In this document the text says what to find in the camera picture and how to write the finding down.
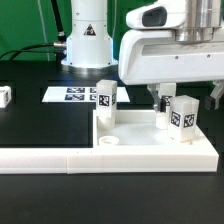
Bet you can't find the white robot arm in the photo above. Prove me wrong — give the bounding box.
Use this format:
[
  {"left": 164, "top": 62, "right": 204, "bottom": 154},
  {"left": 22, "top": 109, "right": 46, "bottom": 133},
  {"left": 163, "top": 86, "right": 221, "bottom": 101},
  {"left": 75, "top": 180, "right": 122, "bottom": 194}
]
[{"left": 62, "top": 0, "right": 224, "bottom": 110}]

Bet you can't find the white square table top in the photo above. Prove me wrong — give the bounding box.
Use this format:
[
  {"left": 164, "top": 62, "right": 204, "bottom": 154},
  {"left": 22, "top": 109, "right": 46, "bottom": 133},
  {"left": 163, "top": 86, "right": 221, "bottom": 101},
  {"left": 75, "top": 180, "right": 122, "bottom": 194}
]
[{"left": 93, "top": 110, "right": 206, "bottom": 154}]

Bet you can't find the black upright cable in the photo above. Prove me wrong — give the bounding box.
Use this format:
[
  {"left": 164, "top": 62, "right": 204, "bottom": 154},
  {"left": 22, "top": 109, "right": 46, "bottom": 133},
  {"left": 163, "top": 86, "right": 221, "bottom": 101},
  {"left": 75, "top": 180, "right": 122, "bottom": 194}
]
[{"left": 50, "top": 0, "right": 67, "bottom": 44}]

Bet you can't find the white L-shaped obstacle fence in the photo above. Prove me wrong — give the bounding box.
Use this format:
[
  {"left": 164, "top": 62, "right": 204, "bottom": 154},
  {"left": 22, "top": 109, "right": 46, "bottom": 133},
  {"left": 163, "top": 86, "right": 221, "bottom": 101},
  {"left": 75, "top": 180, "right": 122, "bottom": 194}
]
[{"left": 0, "top": 112, "right": 220, "bottom": 175}]

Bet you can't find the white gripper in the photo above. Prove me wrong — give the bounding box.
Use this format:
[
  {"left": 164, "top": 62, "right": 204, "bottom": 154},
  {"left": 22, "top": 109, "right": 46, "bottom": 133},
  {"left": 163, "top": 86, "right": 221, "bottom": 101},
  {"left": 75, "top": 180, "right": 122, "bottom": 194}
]
[{"left": 119, "top": 0, "right": 224, "bottom": 112}]

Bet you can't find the black cable bundle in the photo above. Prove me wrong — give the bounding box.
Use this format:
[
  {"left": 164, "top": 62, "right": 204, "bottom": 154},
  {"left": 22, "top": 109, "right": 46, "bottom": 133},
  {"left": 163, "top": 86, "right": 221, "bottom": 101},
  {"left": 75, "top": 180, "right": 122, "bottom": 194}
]
[{"left": 0, "top": 41, "right": 68, "bottom": 62}]

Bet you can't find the white marker sheet with tags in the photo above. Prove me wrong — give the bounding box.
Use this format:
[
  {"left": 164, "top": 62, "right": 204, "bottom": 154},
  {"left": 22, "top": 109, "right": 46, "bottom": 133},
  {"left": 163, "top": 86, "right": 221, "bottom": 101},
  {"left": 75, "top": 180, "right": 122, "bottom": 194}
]
[{"left": 42, "top": 86, "right": 131, "bottom": 103}]

